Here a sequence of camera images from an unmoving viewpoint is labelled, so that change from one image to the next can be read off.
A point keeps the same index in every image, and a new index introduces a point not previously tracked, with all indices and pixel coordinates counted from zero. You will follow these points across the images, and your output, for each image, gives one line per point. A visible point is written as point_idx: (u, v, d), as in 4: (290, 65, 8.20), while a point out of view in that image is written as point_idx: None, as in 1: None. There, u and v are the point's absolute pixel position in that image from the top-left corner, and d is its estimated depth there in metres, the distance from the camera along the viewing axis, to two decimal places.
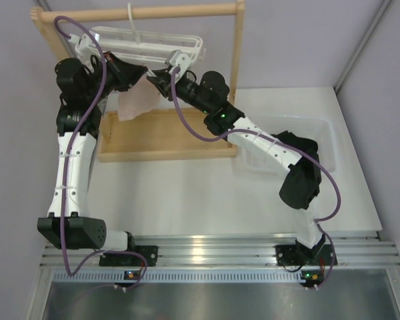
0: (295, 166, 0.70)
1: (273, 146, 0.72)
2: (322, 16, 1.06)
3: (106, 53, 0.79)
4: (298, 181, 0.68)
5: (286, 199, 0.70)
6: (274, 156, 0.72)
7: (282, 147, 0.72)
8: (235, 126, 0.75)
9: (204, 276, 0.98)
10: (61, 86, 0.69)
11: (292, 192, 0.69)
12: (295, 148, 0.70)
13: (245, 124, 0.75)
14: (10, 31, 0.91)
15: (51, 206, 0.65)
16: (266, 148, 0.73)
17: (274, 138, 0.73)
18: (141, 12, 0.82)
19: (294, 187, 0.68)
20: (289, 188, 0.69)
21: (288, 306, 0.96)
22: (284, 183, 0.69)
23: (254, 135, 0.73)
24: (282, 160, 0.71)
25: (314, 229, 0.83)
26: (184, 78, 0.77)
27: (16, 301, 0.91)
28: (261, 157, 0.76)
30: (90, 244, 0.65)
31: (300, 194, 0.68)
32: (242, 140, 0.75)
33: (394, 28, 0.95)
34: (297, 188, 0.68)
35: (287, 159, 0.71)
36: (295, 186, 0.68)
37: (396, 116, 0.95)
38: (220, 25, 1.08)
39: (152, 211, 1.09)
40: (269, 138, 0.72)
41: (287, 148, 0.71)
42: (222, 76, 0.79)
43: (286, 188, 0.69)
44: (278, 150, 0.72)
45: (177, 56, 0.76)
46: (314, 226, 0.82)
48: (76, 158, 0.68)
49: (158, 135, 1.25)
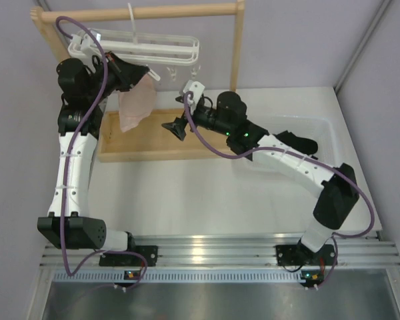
0: (328, 182, 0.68)
1: (302, 162, 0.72)
2: (322, 16, 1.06)
3: (108, 53, 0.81)
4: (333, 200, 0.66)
5: (321, 218, 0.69)
6: (305, 172, 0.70)
7: (313, 163, 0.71)
8: (259, 144, 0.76)
9: (204, 276, 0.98)
10: (62, 87, 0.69)
11: (327, 210, 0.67)
12: (326, 164, 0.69)
13: (270, 141, 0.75)
14: (10, 31, 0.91)
15: (51, 206, 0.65)
16: (296, 166, 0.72)
17: (304, 155, 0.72)
18: (141, 12, 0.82)
19: (329, 206, 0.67)
20: (324, 207, 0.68)
21: (288, 306, 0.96)
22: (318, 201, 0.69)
23: (280, 152, 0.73)
24: (313, 177, 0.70)
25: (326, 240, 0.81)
26: (201, 106, 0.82)
27: (16, 301, 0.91)
28: (290, 174, 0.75)
30: (90, 244, 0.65)
31: (337, 214, 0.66)
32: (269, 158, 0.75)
33: (394, 28, 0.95)
34: (332, 207, 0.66)
35: (318, 175, 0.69)
36: (331, 205, 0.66)
37: (397, 116, 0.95)
38: (220, 25, 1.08)
39: (152, 211, 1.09)
40: (298, 155, 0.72)
41: (318, 165, 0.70)
42: (238, 94, 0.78)
43: (320, 206, 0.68)
44: (309, 166, 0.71)
45: (190, 84, 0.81)
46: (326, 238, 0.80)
48: (77, 158, 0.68)
49: (158, 135, 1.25)
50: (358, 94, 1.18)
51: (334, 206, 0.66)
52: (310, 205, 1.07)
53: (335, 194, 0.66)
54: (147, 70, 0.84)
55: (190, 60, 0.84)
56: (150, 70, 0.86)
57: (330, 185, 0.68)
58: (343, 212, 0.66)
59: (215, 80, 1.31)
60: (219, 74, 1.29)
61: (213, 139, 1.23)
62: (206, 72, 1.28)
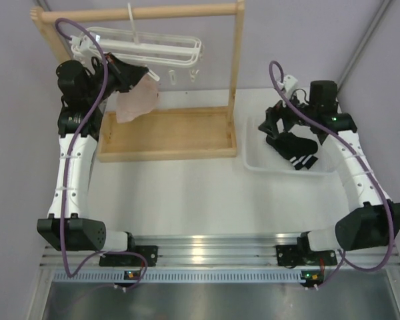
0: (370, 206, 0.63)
1: (362, 176, 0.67)
2: (323, 15, 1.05)
3: (108, 54, 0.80)
4: (362, 226, 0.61)
5: (342, 233, 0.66)
6: (356, 184, 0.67)
7: (370, 182, 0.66)
8: (338, 132, 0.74)
9: (204, 276, 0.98)
10: (62, 89, 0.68)
11: (350, 229, 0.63)
12: (382, 192, 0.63)
13: (350, 138, 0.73)
14: (10, 32, 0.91)
15: (51, 207, 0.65)
16: (354, 173, 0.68)
17: (368, 170, 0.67)
18: (141, 12, 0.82)
19: (353, 226, 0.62)
20: (349, 224, 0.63)
21: (288, 306, 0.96)
22: (348, 216, 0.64)
23: (351, 153, 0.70)
24: (361, 193, 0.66)
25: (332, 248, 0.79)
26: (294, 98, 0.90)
27: (16, 301, 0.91)
28: (344, 178, 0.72)
30: (90, 245, 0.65)
31: (354, 237, 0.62)
32: (338, 152, 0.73)
33: (394, 28, 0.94)
34: (356, 229, 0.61)
35: (365, 194, 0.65)
36: (356, 227, 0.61)
37: (398, 116, 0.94)
38: (221, 25, 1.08)
39: (152, 212, 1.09)
40: (364, 167, 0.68)
41: (374, 188, 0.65)
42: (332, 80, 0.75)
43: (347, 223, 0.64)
44: (365, 182, 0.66)
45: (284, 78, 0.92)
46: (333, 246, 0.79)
48: (77, 160, 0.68)
49: (158, 135, 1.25)
50: (358, 94, 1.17)
51: (358, 230, 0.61)
52: (310, 205, 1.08)
53: (370, 222, 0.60)
54: (147, 70, 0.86)
55: (190, 62, 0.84)
56: (148, 71, 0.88)
57: (370, 210, 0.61)
58: (362, 237, 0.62)
59: (214, 80, 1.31)
60: (219, 74, 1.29)
61: (213, 140, 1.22)
62: (206, 72, 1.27)
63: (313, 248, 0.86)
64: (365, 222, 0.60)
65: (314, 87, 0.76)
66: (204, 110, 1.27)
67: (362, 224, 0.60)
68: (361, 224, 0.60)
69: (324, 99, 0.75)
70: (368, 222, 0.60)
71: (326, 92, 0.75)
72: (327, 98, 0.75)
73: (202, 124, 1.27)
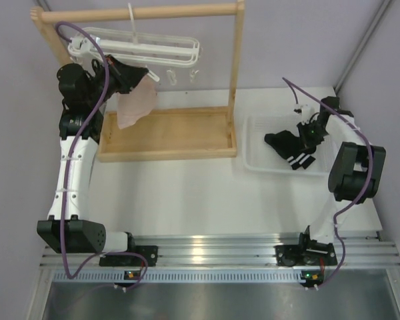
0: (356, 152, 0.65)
1: (350, 132, 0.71)
2: (324, 15, 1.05)
3: (108, 56, 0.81)
4: (344, 160, 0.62)
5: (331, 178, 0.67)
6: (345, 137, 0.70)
7: (358, 135, 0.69)
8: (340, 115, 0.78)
9: (204, 275, 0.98)
10: (63, 92, 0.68)
11: (337, 165, 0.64)
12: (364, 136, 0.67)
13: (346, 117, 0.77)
14: (10, 31, 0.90)
15: (51, 210, 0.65)
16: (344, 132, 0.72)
17: (356, 128, 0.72)
18: (141, 12, 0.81)
19: (339, 159, 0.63)
20: (337, 161, 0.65)
21: (288, 306, 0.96)
22: (336, 158, 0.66)
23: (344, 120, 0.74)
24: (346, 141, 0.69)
25: (332, 230, 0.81)
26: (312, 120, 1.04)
27: (16, 302, 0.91)
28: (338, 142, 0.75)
30: (90, 248, 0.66)
31: (340, 168, 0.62)
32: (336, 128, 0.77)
33: (395, 28, 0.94)
34: (340, 158, 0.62)
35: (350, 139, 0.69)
36: (340, 157, 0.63)
37: (397, 116, 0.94)
38: (221, 24, 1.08)
39: (152, 212, 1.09)
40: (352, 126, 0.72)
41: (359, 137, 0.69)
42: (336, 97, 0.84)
43: (334, 166, 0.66)
44: (352, 135, 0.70)
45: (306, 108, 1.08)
46: (332, 227, 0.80)
48: (78, 162, 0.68)
49: (158, 135, 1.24)
50: (358, 93, 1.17)
51: (342, 159, 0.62)
52: (311, 206, 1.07)
53: (353, 154, 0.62)
54: (146, 70, 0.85)
55: (189, 62, 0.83)
56: (148, 72, 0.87)
57: (355, 145, 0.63)
58: (346, 170, 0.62)
59: (214, 80, 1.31)
60: (218, 75, 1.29)
61: (212, 140, 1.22)
62: (206, 72, 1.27)
63: (314, 237, 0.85)
64: (346, 156, 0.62)
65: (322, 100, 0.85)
66: (204, 110, 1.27)
67: (345, 156, 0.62)
68: (345, 152, 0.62)
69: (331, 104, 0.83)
70: (352, 152, 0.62)
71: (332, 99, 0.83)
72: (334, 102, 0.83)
73: (202, 124, 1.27)
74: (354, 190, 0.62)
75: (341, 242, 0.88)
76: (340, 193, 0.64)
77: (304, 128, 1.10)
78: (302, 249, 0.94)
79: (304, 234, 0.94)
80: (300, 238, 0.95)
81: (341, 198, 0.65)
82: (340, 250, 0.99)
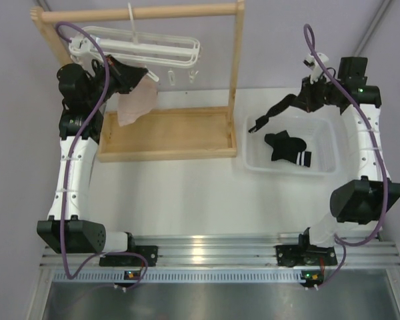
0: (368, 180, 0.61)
1: (368, 151, 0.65)
2: (324, 15, 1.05)
3: (108, 57, 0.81)
4: (352, 198, 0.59)
5: (335, 202, 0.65)
6: (361, 159, 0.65)
7: (375, 158, 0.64)
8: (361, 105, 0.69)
9: (204, 276, 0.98)
10: (63, 92, 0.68)
11: (344, 196, 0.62)
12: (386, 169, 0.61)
13: (366, 114, 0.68)
14: (10, 31, 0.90)
15: (51, 209, 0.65)
16: (362, 147, 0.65)
17: (376, 148, 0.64)
18: (141, 12, 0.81)
19: (346, 192, 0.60)
20: (344, 191, 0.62)
21: (288, 306, 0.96)
22: (344, 184, 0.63)
23: (366, 128, 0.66)
24: (362, 166, 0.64)
25: (331, 238, 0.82)
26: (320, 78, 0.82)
27: (16, 302, 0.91)
28: (352, 152, 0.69)
30: (90, 248, 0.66)
31: (348, 202, 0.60)
32: (352, 124, 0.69)
33: (395, 28, 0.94)
34: (349, 195, 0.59)
35: (366, 167, 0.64)
36: (350, 194, 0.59)
37: (397, 116, 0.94)
38: (221, 24, 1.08)
39: (152, 212, 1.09)
40: (374, 143, 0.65)
41: (378, 164, 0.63)
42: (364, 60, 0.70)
43: (340, 192, 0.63)
44: (370, 158, 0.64)
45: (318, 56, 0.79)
46: (332, 236, 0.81)
48: (78, 162, 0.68)
49: (158, 135, 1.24)
50: None
51: (351, 197, 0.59)
52: (310, 206, 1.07)
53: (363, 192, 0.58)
54: (146, 70, 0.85)
55: (189, 63, 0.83)
56: (148, 72, 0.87)
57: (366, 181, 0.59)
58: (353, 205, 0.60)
59: (214, 80, 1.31)
60: (218, 75, 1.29)
61: (212, 140, 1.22)
62: (206, 72, 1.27)
63: (313, 242, 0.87)
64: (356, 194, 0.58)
65: (342, 60, 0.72)
66: (204, 110, 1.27)
67: (354, 194, 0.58)
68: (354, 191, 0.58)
69: (354, 70, 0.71)
70: (362, 191, 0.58)
71: (357, 62, 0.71)
72: (357, 70, 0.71)
73: (202, 124, 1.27)
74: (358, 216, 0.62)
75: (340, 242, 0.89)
76: (342, 218, 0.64)
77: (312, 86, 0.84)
78: (302, 249, 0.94)
79: (303, 234, 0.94)
80: (299, 238, 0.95)
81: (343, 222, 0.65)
82: (340, 250, 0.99)
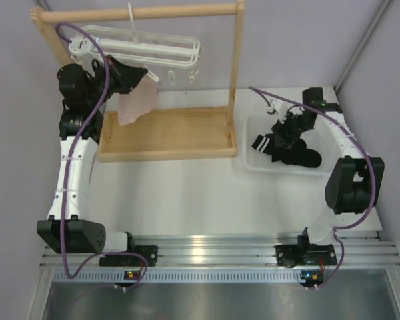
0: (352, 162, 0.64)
1: (344, 139, 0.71)
2: (323, 15, 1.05)
3: (108, 57, 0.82)
4: (342, 178, 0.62)
5: (330, 192, 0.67)
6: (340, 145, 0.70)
7: (352, 142, 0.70)
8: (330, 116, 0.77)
9: (204, 276, 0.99)
10: (63, 93, 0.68)
11: (335, 180, 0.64)
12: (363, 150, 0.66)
13: (334, 116, 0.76)
14: (10, 31, 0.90)
15: (52, 209, 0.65)
16: (338, 138, 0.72)
17: (349, 134, 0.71)
18: (142, 12, 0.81)
19: (336, 175, 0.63)
20: (334, 176, 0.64)
21: (288, 306, 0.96)
22: (332, 170, 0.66)
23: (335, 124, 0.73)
24: (342, 150, 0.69)
25: (330, 235, 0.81)
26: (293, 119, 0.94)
27: (16, 301, 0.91)
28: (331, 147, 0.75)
30: (90, 248, 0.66)
31: (340, 185, 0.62)
32: (326, 128, 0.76)
33: (394, 28, 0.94)
34: (339, 176, 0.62)
35: (346, 150, 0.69)
36: (338, 174, 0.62)
37: (397, 116, 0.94)
38: (221, 24, 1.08)
39: (152, 212, 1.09)
40: (346, 132, 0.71)
41: (356, 148, 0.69)
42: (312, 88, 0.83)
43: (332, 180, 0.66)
44: (347, 143, 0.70)
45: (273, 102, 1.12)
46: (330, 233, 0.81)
48: (78, 162, 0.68)
49: (158, 135, 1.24)
50: (357, 93, 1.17)
51: (342, 177, 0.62)
52: (310, 206, 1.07)
53: (350, 169, 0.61)
54: (146, 70, 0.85)
55: (189, 63, 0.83)
56: (148, 72, 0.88)
57: (352, 160, 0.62)
58: (345, 187, 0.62)
59: (214, 80, 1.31)
60: (218, 75, 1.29)
61: (212, 139, 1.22)
62: (206, 72, 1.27)
63: (314, 241, 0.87)
64: (344, 172, 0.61)
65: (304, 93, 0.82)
66: (204, 110, 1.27)
67: (343, 172, 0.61)
68: (342, 170, 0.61)
69: (313, 96, 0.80)
70: (350, 169, 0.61)
71: (315, 92, 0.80)
72: (317, 95, 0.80)
73: (201, 124, 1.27)
74: (355, 204, 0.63)
75: (340, 242, 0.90)
76: (340, 208, 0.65)
77: (280, 130, 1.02)
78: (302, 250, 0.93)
79: (303, 235, 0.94)
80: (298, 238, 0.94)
81: (341, 210, 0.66)
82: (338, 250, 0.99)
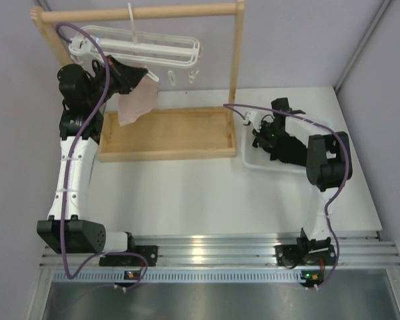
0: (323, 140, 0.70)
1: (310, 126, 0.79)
2: (324, 15, 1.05)
3: (109, 57, 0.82)
4: (317, 152, 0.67)
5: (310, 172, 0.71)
6: None
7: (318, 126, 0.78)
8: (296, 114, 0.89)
9: (204, 275, 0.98)
10: (63, 93, 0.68)
11: (312, 158, 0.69)
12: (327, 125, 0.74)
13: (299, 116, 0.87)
14: (10, 31, 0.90)
15: (52, 209, 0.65)
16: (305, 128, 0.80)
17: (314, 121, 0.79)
18: (142, 12, 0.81)
19: (312, 152, 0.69)
20: (311, 155, 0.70)
21: (288, 306, 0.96)
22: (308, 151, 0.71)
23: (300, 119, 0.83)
24: None
25: (325, 223, 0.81)
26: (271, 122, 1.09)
27: (16, 302, 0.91)
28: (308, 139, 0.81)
30: (90, 248, 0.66)
31: (316, 159, 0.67)
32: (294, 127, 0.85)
33: (394, 28, 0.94)
34: (314, 150, 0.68)
35: None
36: (312, 149, 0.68)
37: (397, 116, 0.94)
38: (221, 24, 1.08)
39: (152, 211, 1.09)
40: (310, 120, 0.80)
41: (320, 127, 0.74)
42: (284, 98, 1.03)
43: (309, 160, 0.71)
44: None
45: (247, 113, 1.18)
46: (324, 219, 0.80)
48: (78, 162, 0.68)
49: (158, 135, 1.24)
50: (357, 93, 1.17)
51: (315, 151, 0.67)
52: None
53: (322, 143, 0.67)
54: (146, 71, 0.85)
55: (189, 63, 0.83)
56: (148, 72, 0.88)
57: (322, 136, 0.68)
58: (322, 160, 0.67)
59: (215, 80, 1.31)
60: (218, 75, 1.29)
61: (212, 140, 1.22)
62: (206, 72, 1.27)
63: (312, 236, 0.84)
64: (317, 146, 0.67)
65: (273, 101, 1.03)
66: (204, 110, 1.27)
67: (316, 146, 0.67)
68: (314, 144, 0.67)
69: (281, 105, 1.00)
70: (321, 143, 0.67)
71: (282, 102, 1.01)
72: (284, 104, 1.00)
73: (202, 124, 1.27)
74: (334, 178, 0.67)
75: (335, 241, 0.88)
76: (322, 183, 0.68)
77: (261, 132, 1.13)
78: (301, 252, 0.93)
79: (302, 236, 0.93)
80: (298, 240, 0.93)
81: (324, 187, 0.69)
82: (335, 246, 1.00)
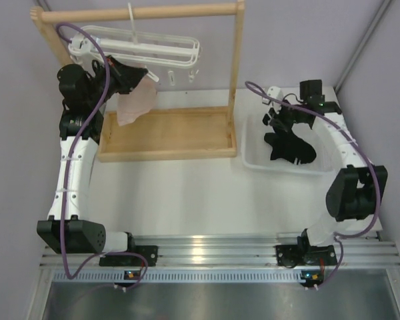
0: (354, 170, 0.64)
1: (346, 145, 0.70)
2: (324, 15, 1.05)
3: (108, 57, 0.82)
4: (346, 188, 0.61)
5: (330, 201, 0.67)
6: (341, 152, 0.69)
7: (354, 149, 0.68)
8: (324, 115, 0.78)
9: (204, 276, 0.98)
10: (63, 94, 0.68)
11: (338, 190, 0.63)
12: (366, 157, 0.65)
13: (334, 119, 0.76)
14: (10, 31, 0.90)
15: (52, 209, 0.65)
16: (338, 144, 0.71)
17: (351, 140, 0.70)
18: (142, 12, 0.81)
19: (338, 185, 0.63)
20: (337, 186, 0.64)
21: (288, 306, 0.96)
22: (335, 180, 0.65)
23: (335, 128, 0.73)
24: (344, 158, 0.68)
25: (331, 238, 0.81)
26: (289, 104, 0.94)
27: (16, 302, 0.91)
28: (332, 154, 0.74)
30: (90, 248, 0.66)
31: (343, 195, 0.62)
32: (325, 131, 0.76)
33: (394, 28, 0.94)
34: (342, 186, 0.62)
35: (349, 159, 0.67)
36: (342, 184, 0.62)
37: (397, 116, 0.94)
38: (221, 24, 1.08)
39: (152, 212, 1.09)
40: (348, 137, 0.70)
41: (357, 154, 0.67)
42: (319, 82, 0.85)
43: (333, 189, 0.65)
44: (348, 149, 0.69)
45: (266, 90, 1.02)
46: (331, 236, 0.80)
48: (78, 162, 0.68)
49: (158, 135, 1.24)
50: (357, 93, 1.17)
51: (344, 187, 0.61)
52: (310, 206, 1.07)
53: (354, 180, 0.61)
54: (146, 71, 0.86)
55: (189, 63, 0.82)
56: (148, 72, 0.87)
57: (355, 170, 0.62)
58: (348, 196, 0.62)
59: (214, 80, 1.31)
60: (218, 75, 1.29)
61: (212, 140, 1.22)
62: (206, 72, 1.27)
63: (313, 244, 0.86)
64: (348, 182, 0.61)
65: (302, 84, 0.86)
66: (204, 110, 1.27)
67: (346, 182, 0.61)
68: (346, 180, 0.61)
69: (312, 90, 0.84)
70: (352, 180, 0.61)
71: (313, 86, 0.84)
72: (316, 90, 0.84)
73: (202, 124, 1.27)
74: (357, 212, 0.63)
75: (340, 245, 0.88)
76: (342, 216, 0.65)
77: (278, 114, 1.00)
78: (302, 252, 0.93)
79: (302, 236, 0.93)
80: (298, 240, 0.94)
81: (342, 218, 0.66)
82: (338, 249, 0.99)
